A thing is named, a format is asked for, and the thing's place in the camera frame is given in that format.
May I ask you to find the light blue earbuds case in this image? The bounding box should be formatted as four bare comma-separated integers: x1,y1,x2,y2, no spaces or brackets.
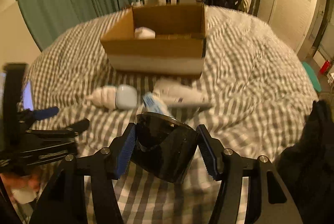
115,84,138,110

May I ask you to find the grey white checkered duvet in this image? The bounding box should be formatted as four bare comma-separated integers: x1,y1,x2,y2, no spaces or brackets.
25,7,318,223

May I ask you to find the green topped stool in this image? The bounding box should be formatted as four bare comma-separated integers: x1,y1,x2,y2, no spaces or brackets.
302,62,322,93

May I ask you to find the blue tissue packet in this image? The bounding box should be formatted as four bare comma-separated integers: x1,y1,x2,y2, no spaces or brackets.
143,92,172,117

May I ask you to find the person's left hand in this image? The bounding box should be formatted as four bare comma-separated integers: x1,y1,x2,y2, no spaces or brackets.
1,167,42,201

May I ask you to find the brown cardboard box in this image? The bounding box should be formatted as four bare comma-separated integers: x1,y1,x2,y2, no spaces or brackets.
100,4,206,78

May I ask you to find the white sock pair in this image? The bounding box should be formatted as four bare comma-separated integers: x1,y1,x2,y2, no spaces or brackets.
134,27,156,40

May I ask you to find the dark striped suitcase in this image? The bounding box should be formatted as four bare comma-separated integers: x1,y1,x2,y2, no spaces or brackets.
248,0,261,16

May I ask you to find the white hair dryer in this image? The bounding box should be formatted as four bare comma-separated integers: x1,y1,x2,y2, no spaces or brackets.
153,79,212,108

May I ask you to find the smartphone with lit screen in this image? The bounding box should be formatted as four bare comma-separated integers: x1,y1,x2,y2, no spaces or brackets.
22,80,34,110

